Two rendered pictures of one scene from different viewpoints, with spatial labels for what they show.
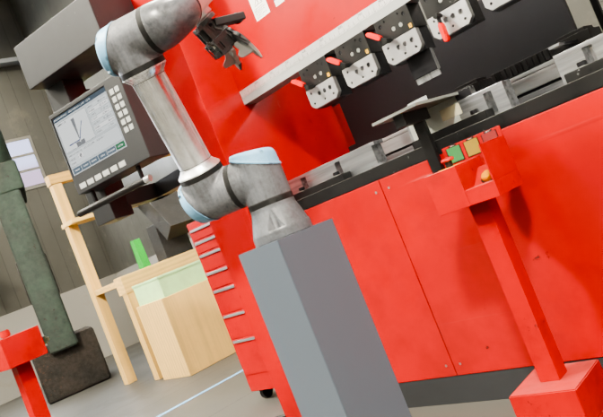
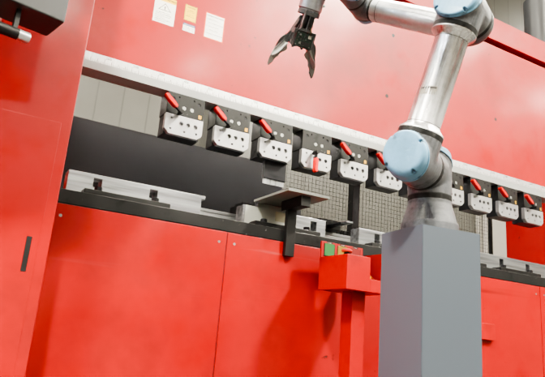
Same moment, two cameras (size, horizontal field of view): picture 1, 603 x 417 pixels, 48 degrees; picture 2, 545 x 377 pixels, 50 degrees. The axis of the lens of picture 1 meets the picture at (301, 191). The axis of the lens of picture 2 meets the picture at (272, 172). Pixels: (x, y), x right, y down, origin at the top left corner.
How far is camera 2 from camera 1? 2.36 m
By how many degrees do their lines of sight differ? 73
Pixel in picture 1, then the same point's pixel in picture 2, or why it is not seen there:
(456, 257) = (263, 333)
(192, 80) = not seen: outside the picture
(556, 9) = not seen: hidden behind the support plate
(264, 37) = (150, 36)
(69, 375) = not seen: outside the picture
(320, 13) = (222, 72)
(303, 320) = (475, 310)
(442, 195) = (355, 273)
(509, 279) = (357, 361)
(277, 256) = (473, 246)
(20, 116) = not seen: outside the picture
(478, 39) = (218, 178)
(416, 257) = (226, 319)
